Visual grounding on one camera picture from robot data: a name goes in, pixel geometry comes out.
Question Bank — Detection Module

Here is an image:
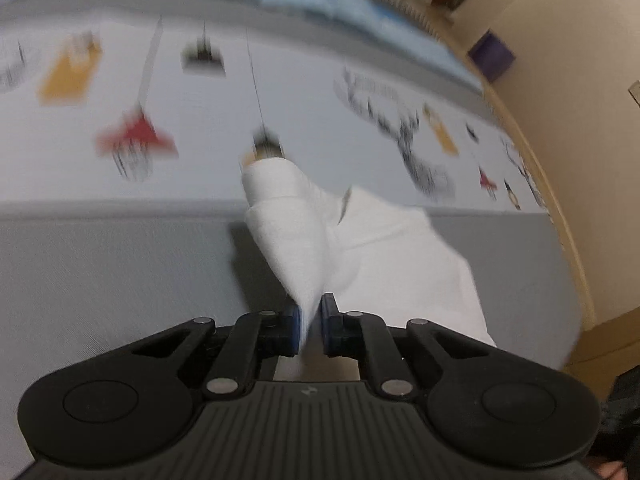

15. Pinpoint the grey printed bed sheet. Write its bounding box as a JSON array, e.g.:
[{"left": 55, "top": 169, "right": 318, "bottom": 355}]
[{"left": 1, "top": 0, "right": 581, "bottom": 478}]

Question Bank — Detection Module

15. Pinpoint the white small garment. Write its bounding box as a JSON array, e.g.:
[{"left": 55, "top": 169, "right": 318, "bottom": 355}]
[{"left": 241, "top": 156, "right": 497, "bottom": 380}]

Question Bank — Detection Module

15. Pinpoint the purple box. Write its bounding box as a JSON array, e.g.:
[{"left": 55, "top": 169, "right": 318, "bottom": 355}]
[{"left": 468, "top": 30, "right": 515, "bottom": 82}]

